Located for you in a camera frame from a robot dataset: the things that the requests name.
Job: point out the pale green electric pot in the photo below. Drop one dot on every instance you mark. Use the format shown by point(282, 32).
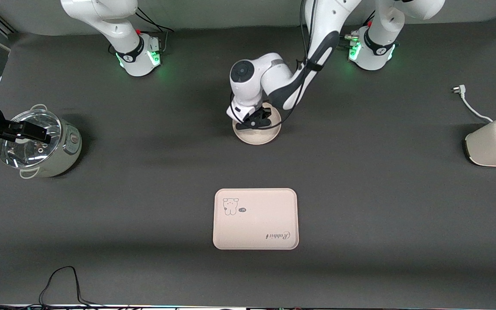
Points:
point(65, 150)

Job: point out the cream rectangular rabbit tray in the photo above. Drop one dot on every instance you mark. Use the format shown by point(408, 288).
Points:
point(256, 224)

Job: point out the round cream plate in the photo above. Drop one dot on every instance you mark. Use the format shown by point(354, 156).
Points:
point(258, 137)

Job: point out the aluminium frame rail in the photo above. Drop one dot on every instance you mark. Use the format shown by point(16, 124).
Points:
point(3, 25)

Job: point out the cream white toaster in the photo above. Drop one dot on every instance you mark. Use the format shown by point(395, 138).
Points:
point(491, 146)

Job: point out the glass pot lid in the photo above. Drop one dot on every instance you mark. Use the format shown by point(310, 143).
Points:
point(20, 155)

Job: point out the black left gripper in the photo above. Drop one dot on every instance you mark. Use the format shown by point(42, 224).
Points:
point(265, 114)

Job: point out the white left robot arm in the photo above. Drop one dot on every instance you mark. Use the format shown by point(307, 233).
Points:
point(274, 77)

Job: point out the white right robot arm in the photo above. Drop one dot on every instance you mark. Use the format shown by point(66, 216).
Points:
point(132, 48)

